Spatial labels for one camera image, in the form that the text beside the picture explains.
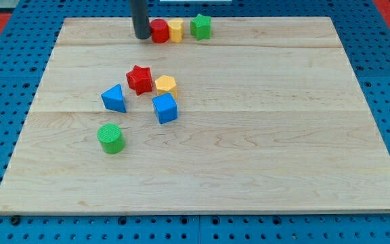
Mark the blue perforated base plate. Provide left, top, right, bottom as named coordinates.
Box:
left=0, top=1, right=390, bottom=243

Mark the yellow hexagon block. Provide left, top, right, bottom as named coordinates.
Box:
left=154, top=75, right=178, bottom=99

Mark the blue triangle block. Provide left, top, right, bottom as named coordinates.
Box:
left=101, top=84, right=127, bottom=113

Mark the blue cube block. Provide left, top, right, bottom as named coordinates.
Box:
left=152, top=93, right=178, bottom=124

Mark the red cylinder block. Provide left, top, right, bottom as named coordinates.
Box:
left=150, top=19, right=169, bottom=43

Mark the red star block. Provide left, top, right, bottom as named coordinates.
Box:
left=126, top=65, right=153, bottom=96

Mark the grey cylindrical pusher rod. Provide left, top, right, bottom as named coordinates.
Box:
left=129, top=0, right=151, bottom=39

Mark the light wooden board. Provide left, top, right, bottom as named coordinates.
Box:
left=0, top=17, right=390, bottom=216

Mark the yellow heart block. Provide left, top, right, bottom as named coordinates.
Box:
left=167, top=18, right=184, bottom=43

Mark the green star block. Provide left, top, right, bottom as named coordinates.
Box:
left=190, top=14, right=211, bottom=41

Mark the green cylinder block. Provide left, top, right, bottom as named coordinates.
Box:
left=97, top=123, right=125, bottom=154

